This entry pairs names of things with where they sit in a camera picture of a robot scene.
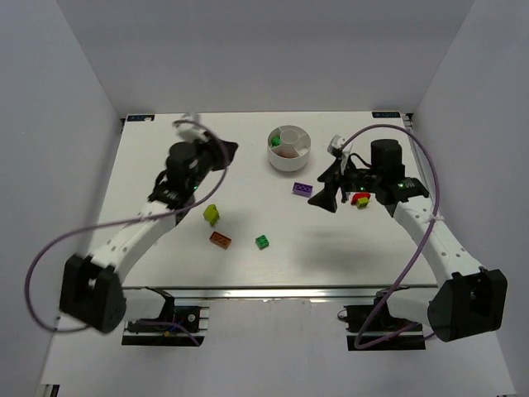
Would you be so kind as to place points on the purple lego plate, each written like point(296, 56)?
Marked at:
point(301, 189)

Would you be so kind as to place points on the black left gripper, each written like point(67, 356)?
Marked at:
point(216, 153)

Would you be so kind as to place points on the white round divided container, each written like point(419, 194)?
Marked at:
point(293, 139)

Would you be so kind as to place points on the dark corner label sticker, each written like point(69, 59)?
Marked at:
point(385, 114)

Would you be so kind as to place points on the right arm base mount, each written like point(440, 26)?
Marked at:
point(383, 324)

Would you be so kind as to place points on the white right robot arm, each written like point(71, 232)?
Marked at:
point(468, 298)

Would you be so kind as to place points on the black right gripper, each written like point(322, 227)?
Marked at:
point(338, 182)

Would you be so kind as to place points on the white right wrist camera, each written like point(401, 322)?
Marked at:
point(341, 155)

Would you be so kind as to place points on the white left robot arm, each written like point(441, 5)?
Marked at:
point(92, 291)

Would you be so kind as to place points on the aluminium table edge rail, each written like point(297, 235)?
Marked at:
point(268, 293)

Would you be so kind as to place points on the left corner label sticker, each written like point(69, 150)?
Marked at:
point(140, 118)

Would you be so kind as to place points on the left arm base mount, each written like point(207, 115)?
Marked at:
point(155, 318)

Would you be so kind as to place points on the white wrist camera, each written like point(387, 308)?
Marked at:
point(188, 129)
point(341, 155)

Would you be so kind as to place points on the small green lego brick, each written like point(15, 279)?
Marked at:
point(262, 242)

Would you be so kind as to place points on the lime green arch lego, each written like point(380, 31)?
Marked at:
point(211, 215)

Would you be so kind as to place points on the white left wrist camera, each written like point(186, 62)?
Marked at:
point(188, 129)

